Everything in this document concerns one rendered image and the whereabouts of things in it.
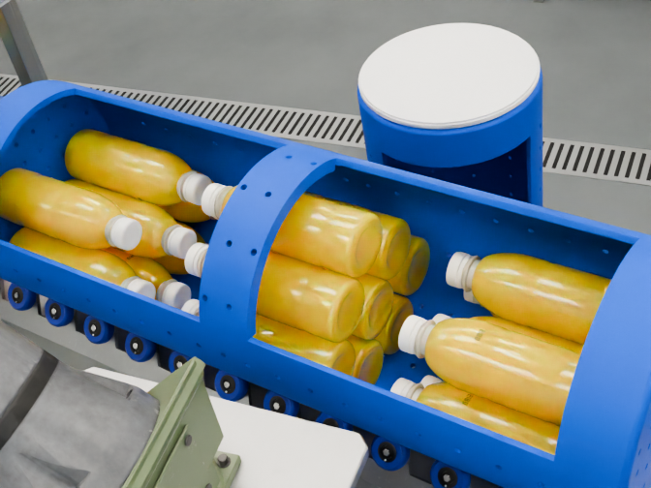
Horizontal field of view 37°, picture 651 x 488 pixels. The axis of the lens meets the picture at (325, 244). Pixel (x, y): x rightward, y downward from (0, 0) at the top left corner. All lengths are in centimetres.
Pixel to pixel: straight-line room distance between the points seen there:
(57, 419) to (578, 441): 44
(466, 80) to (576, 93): 179
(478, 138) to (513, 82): 11
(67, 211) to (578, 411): 67
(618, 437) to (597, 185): 207
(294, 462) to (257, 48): 292
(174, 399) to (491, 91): 84
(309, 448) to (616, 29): 284
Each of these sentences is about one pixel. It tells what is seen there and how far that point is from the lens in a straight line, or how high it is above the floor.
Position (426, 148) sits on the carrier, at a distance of 144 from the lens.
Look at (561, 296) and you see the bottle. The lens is 101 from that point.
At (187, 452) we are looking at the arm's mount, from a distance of 81.
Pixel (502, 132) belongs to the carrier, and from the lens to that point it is 145.
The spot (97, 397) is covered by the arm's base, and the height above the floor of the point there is 132.
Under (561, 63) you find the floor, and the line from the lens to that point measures 342.
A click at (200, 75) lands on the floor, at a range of 365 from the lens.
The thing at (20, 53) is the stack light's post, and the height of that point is 100.
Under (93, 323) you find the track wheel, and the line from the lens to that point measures 134.
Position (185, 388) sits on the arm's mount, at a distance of 79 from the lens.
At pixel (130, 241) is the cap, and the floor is 111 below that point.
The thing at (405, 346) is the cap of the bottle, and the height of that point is 112.
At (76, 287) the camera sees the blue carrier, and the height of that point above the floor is 110.
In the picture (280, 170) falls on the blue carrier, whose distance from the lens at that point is 105.
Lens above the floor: 187
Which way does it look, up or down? 42 degrees down
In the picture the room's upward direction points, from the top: 12 degrees counter-clockwise
